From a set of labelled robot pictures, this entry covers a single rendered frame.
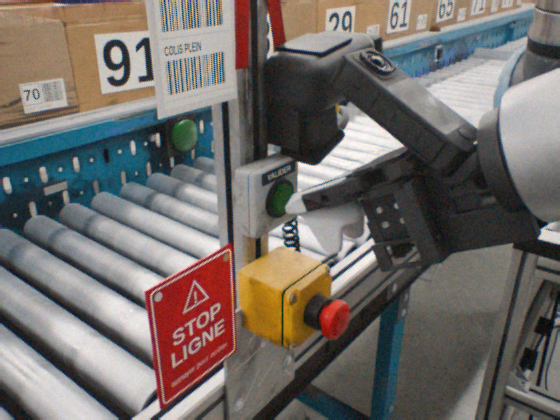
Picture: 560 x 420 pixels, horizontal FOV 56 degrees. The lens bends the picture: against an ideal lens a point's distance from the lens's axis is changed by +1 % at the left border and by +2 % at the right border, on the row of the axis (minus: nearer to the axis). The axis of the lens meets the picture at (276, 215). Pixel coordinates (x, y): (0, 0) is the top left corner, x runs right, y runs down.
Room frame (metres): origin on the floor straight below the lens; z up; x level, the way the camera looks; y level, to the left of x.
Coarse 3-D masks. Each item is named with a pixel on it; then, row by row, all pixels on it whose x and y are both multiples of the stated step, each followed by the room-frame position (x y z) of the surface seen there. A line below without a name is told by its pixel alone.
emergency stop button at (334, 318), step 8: (336, 304) 0.41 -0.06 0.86; (344, 304) 0.41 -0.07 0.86; (328, 312) 0.40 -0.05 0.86; (336, 312) 0.40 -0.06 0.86; (344, 312) 0.40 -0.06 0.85; (320, 320) 0.41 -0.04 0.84; (328, 320) 0.39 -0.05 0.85; (336, 320) 0.39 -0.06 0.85; (344, 320) 0.40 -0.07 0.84; (328, 328) 0.39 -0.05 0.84; (336, 328) 0.39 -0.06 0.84; (344, 328) 0.40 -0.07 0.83; (328, 336) 0.39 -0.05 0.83; (336, 336) 0.40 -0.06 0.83
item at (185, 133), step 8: (184, 120) 1.09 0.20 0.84; (176, 128) 1.07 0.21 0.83; (184, 128) 1.08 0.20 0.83; (192, 128) 1.10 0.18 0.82; (176, 136) 1.06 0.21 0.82; (184, 136) 1.08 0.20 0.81; (192, 136) 1.09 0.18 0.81; (176, 144) 1.06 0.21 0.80; (184, 144) 1.07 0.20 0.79; (192, 144) 1.09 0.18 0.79
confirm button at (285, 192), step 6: (282, 186) 0.45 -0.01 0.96; (288, 186) 0.45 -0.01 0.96; (276, 192) 0.44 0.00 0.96; (282, 192) 0.44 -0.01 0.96; (288, 192) 0.45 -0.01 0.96; (276, 198) 0.44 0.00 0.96; (282, 198) 0.44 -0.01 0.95; (288, 198) 0.45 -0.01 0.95; (276, 204) 0.44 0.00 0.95; (282, 204) 0.44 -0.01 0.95; (276, 210) 0.44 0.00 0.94; (282, 210) 0.44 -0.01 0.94
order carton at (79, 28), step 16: (48, 16) 1.27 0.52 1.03; (64, 16) 1.30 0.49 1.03; (80, 16) 1.33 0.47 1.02; (96, 16) 1.36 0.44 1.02; (112, 16) 1.40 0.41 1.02; (128, 16) 1.09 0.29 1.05; (144, 16) 1.12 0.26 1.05; (80, 32) 1.00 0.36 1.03; (96, 32) 1.03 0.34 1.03; (112, 32) 1.06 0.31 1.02; (80, 48) 1.00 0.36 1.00; (80, 64) 1.00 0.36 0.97; (96, 64) 1.02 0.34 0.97; (80, 80) 0.99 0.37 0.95; (96, 80) 1.02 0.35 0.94; (80, 96) 0.99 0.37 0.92; (96, 96) 1.01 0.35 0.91; (112, 96) 1.04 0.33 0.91; (128, 96) 1.07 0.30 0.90; (144, 96) 1.10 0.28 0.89; (80, 112) 0.99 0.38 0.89
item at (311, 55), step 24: (288, 48) 0.47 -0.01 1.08; (312, 48) 0.47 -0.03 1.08; (336, 48) 0.47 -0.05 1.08; (360, 48) 0.49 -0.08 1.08; (288, 72) 0.45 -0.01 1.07; (312, 72) 0.44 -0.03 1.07; (288, 96) 0.46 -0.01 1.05; (312, 96) 0.44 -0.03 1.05; (336, 96) 0.46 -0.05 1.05; (312, 120) 0.46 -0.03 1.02; (336, 120) 0.49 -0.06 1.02; (312, 144) 0.47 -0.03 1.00; (336, 144) 0.48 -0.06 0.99
